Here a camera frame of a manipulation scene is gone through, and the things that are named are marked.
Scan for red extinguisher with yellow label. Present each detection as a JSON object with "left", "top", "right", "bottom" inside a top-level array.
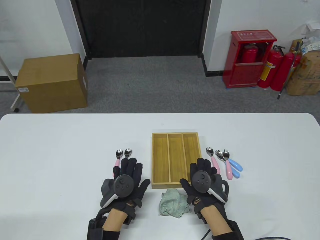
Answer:
[{"left": 257, "top": 45, "right": 285, "bottom": 88}]

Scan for worn printed cardboard box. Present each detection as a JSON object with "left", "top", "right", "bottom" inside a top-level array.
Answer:
[{"left": 285, "top": 39, "right": 320, "bottom": 96}]

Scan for black cable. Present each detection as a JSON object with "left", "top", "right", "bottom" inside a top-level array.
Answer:
[{"left": 200, "top": 229, "right": 292, "bottom": 240}]

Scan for pink handle baby fork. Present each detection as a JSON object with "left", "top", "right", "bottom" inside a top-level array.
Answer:
[
  {"left": 215, "top": 150, "right": 233, "bottom": 180},
  {"left": 206, "top": 147, "right": 221, "bottom": 175},
  {"left": 114, "top": 149, "right": 124, "bottom": 168}
]

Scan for plain brown cardboard box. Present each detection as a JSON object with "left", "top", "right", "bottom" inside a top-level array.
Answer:
[{"left": 15, "top": 53, "right": 88, "bottom": 113}]

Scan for red fire extinguisher cabinet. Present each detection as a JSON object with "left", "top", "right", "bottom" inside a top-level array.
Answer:
[{"left": 222, "top": 30, "right": 277, "bottom": 88}]

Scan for person's left forearm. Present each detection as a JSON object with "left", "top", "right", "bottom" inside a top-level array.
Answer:
[{"left": 101, "top": 208, "right": 126, "bottom": 240}]

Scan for person's left hand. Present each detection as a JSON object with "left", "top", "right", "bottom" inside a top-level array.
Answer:
[{"left": 112, "top": 157, "right": 151, "bottom": 213}]

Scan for black stick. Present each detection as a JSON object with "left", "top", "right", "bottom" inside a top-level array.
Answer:
[{"left": 277, "top": 41, "right": 300, "bottom": 100}]

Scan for white metal stand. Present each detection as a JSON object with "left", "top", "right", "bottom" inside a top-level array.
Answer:
[{"left": 0, "top": 55, "right": 20, "bottom": 112}]

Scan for red fire extinguisher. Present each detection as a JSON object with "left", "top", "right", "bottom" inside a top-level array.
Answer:
[
  {"left": 241, "top": 43, "right": 258, "bottom": 63},
  {"left": 270, "top": 51, "right": 302, "bottom": 91}
]

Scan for green fish scale cleaning cloth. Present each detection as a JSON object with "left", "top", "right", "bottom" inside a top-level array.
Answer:
[{"left": 159, "top": 188, "right": 190, "bottom": 218}]

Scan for wooden cutlery tray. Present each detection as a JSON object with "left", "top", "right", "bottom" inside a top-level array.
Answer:
[{"left": 151, "top": 132, "right": 206, "bottom": 189}]

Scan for white plastic bags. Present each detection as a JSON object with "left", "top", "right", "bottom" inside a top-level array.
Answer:
[{"left": 299, "top": 21, "right": 320, "bottom": 54}]

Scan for black door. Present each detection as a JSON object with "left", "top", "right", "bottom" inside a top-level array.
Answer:
[{"left": 71, "top": 0, "right": 212, "bottom": 60}]

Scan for black round controller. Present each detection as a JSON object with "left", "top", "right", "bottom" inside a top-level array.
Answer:
[
  {"left": 100, "top": 174, "right": 136, "bottom": 208},
  {"left": 191, "top": 170, "right": 228, "bottom": 203}
]

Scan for person's right hand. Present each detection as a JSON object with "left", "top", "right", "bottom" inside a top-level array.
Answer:
[{"left": 179, "top": 157, "right": 225, "bottom": 213}]

